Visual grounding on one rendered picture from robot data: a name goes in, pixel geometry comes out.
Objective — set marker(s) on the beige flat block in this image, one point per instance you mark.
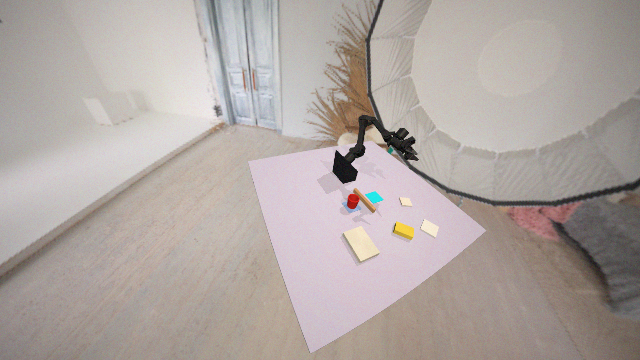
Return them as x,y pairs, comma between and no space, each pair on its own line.
406,202

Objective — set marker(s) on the yellow rectangular block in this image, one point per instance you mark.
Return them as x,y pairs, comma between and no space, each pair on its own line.
404,231

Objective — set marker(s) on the beige flat square slab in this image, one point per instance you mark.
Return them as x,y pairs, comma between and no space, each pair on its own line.
429,228

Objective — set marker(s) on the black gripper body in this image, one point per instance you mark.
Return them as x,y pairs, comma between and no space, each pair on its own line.
401,145

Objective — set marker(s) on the cream flat rectangular block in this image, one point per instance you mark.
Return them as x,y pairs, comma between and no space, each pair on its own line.
361,245

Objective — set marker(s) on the red cup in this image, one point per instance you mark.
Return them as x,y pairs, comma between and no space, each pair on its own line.
353,201

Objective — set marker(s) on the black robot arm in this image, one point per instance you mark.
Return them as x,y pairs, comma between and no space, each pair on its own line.
364,121

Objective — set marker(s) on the light brown wooden plank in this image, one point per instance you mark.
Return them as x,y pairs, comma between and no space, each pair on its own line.
365,201

